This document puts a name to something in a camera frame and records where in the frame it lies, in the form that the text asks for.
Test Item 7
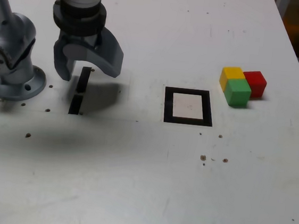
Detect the yellow cube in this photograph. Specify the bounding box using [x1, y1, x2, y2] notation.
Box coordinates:
[218, 65, 247, 95]

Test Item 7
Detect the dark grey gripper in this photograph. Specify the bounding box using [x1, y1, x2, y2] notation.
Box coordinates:
[50, 24, 127, 87]

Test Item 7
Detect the black tape strip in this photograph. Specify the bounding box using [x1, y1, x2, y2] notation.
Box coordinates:
[68, 65, 93, 116]

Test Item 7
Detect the green cube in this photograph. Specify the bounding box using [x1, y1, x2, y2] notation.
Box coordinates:
[222, 77, 253, 109]

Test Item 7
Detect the red cube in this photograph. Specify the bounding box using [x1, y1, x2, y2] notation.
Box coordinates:
[240, 70, 269, 100]

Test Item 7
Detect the black tape square outline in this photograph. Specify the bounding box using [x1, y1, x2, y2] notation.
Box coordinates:
[161, 86, 216, 128]

